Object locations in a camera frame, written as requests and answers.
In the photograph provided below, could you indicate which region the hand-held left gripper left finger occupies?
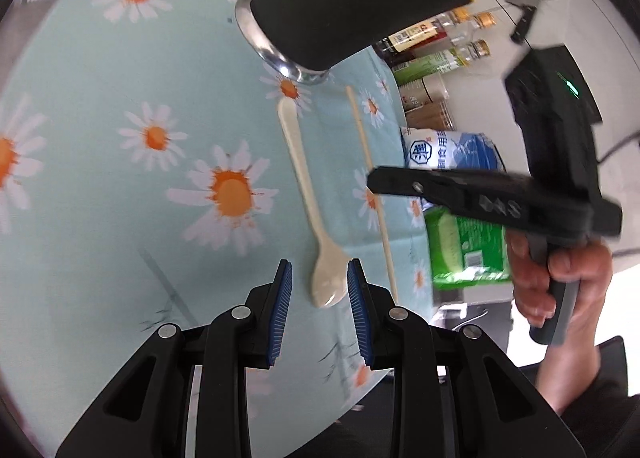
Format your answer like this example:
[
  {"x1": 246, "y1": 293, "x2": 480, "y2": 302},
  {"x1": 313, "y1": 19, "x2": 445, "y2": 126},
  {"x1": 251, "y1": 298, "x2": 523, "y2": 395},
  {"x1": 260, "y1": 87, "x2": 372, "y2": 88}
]
[{"x1": 55, "y1": 259, "x2": 294, "y2": 458}]

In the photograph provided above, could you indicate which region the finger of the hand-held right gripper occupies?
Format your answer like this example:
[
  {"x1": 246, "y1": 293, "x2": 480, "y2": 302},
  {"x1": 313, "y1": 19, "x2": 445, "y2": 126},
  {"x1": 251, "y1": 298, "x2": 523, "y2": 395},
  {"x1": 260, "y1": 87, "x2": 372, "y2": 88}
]
[{"x1": 367, "y1": 165, "x2": 471, "y2": 213}]

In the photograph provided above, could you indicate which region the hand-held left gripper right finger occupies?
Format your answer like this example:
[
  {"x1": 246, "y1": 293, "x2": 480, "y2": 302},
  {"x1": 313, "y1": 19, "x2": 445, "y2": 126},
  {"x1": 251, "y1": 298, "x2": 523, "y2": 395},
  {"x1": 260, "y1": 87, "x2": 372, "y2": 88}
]
[{"x1": 347, "y1": 258, "x2": 586, "y2": 458}]

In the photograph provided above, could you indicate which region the plain cream spoon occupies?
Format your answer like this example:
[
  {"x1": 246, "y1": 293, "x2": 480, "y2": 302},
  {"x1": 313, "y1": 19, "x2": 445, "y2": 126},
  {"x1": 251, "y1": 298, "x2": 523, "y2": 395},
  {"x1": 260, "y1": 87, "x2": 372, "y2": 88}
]
[{"x1": 276, "y1": 100, "x2": 351, "y2": 310}]

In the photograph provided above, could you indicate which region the wooden chopstick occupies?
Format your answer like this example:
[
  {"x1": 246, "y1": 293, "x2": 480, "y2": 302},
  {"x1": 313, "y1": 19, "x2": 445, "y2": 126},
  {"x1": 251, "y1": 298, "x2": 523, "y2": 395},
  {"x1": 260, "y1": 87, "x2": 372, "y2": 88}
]
[{"x1": 345, "y1": 85, "x2": 401, "y2": 304}]

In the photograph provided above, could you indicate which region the black utensil holder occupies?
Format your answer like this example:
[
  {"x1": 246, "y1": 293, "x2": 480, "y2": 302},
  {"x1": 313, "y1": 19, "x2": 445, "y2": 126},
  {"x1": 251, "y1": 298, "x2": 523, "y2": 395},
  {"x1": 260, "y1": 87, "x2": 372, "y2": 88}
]
[{"x1": 235, "y1": 0, "x2": 473, "y2": 85}]

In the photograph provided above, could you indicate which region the person's right forearm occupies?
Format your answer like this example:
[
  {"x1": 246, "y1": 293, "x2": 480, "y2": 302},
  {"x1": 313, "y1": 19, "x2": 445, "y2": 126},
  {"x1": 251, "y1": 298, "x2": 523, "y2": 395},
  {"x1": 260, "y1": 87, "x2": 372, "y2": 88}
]
[{"x1": 535, "y1": 288, "x2": 617, "y2": 416}]

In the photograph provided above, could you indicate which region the person's right hand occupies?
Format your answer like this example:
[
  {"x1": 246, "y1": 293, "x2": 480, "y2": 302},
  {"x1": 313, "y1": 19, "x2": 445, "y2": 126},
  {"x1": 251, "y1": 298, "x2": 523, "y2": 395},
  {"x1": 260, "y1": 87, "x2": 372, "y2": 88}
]
[{"x1": 505, "y1": 230, "x2": 614, "y2": 330}]

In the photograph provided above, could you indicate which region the white and blue salt bag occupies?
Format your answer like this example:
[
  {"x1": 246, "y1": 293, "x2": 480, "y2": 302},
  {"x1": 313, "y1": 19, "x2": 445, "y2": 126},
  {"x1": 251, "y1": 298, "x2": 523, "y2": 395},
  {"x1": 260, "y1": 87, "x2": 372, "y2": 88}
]
[{"x1": 400, "y1": 127, "x2": 503, "y2": 174}]

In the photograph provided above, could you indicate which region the brown spice jar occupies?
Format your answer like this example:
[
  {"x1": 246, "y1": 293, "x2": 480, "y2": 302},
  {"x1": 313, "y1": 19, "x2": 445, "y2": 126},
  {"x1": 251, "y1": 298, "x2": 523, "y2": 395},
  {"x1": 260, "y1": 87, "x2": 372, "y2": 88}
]
[{"x1": 404, "y1": 100, "x2": 457, "y2": 132}]

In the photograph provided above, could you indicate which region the green plastic bag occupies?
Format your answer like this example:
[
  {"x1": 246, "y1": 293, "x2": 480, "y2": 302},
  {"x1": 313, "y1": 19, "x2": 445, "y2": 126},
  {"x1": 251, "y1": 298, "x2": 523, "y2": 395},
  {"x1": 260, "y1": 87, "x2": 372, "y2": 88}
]
[{"x1": 425, "y1": 205, "x2": 514, "y2": 290}]

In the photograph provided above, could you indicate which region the white label jar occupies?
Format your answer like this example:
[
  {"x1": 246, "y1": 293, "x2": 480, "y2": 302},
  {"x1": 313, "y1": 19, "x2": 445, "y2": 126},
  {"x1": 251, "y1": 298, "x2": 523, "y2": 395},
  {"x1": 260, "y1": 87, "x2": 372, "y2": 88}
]
[{"x1": 400, "y1": 73, "x2": 449, "y2": 111}]

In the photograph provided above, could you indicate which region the clear bottle gold cap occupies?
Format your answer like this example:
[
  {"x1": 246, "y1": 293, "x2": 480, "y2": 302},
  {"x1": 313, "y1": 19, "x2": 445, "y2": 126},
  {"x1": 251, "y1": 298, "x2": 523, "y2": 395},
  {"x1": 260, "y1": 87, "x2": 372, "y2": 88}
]
[{"x1": 447, "y1": 12, "x2": 497, "y2": 48}]

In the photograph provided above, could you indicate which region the daisy print tablecloth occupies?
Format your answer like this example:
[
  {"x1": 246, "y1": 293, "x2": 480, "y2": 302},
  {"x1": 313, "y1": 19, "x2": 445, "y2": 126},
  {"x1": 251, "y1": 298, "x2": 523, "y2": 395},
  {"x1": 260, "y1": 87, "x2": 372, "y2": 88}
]
[{"x1": 0, "y1": 0, "x2": 437, "y2": 458}]

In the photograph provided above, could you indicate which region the person's black clothing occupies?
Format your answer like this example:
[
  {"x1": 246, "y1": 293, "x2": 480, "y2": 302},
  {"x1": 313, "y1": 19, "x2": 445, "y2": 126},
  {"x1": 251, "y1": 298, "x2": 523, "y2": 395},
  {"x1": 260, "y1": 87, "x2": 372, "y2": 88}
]
[{"x1": 520, "y1": 335, "x2": 640, "y2": 458}]

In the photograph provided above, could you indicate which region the black cable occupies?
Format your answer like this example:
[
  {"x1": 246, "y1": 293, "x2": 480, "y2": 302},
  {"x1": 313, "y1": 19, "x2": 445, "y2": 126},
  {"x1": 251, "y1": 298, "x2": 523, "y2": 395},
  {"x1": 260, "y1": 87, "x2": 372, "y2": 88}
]
[{"x1": 597, "y1": 128, "x2": 640, "y2": 164}]

